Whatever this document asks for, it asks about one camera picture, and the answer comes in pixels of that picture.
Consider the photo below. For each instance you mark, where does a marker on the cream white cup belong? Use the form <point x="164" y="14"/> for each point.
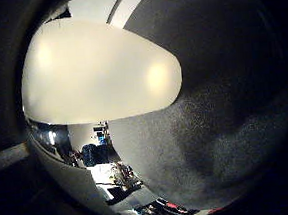
<point x="97" y="71"/>

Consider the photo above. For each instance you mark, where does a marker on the red object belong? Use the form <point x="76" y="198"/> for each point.
<point x="171" y="205"/>

